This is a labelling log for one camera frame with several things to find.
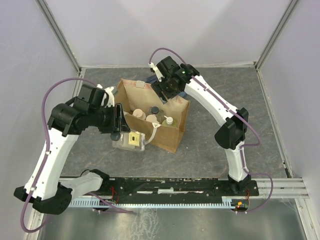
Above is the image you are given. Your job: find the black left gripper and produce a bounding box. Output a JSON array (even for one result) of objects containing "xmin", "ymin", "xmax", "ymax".
[{"xmin": 88, "ymin": 102, "xmax": 131, "ymax": 134}]

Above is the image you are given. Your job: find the clear bottle black cap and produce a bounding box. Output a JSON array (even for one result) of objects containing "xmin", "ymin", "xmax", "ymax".
[
  {"xmin": 111, "ymin": 130, "xmax": 146, "ymax": 152},
  {"xmin": 148, "ymin": 106, "xmax": 165, "ymax": 122}
]

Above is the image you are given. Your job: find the cream jar with lid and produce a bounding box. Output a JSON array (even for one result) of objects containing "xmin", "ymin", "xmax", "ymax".
[{"xmin": 132, "ymin": 108, "xmax": 146, "ymax": 120}]

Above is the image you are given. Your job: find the brown canvas tote bag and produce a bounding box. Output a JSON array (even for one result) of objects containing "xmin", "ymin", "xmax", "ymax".
[{"xmin": 115, "ymin": 79, "xmax": 190, "ymax": 153}]

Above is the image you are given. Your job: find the small green pump bottle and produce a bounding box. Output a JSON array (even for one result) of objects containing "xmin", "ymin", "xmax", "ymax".
[{"xmin": 162, "ymin": 116, "xmax": 178, "ymax": 128}]

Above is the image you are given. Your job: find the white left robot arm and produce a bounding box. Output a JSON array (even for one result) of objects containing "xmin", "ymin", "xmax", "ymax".
[{"xmin": 13, "ymin": 84, "xmax": 130, "ymax": 215}]

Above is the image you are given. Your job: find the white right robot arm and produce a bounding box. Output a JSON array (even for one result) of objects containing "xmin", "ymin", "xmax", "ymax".
[{"xmin": 148, "ymin": 56, "xmax": 251, "ymax": 196}]

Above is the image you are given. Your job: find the blue and striped clothes pile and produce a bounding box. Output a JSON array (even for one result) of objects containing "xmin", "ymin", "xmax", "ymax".
[{"xmin": 145, "ymin": 75, "xmax": 158, "ymax": 84}]

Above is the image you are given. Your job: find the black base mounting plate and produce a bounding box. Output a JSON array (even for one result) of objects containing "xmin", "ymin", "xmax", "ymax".
[{"xmin": 93, "ymin": 177, "xmax": 259, "ymax": 205}]

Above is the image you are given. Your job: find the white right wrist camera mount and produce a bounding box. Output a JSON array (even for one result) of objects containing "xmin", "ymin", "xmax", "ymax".
[{"xmin": 148, "ymin": 62, "xmax": 164, "ymax": 82}]

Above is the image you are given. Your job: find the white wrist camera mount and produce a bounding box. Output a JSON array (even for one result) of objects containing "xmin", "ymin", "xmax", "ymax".
[
  {"xmin": 148, "ymin": 62, "xmax": 164, "ymax": 82},
  {"xmin": 96, "ymin": 84, "xmax": 118, "ymax": 108}
]

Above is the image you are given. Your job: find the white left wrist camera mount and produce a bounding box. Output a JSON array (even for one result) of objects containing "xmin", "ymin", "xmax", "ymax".
[{"xmin": 96, "ymin": 84, "xmax": 118, "ymax": 108}]

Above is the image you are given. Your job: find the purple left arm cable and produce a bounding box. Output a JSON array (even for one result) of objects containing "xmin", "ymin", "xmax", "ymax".
[{"xmin": 19, "ymin": 77, "xmax": 137, "ymax": 233}]

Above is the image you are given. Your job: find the light blue cable duct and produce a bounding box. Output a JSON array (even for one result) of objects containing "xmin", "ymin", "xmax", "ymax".
[{"xmin": 68, "ymin": 196, "xmax": 236, "ymax": 209}]

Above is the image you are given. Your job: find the aluminium frame rail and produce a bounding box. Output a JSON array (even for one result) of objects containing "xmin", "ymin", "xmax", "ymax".
[{"xmin": 109, "ymin": 177, "xmax": 309, "ymax": 198}]

